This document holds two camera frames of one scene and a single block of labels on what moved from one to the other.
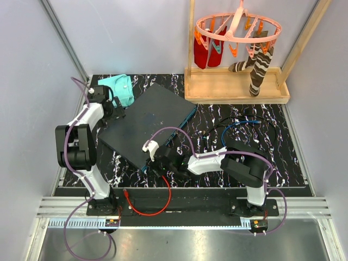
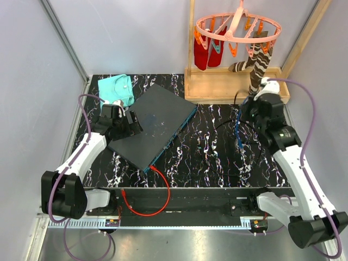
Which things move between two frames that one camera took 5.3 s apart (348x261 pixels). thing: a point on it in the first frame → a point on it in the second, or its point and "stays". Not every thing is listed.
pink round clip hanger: (235, 28) stays
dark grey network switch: (156, 108) stays
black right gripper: (153, 166) → (250, 102)
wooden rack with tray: (232, 85) stays
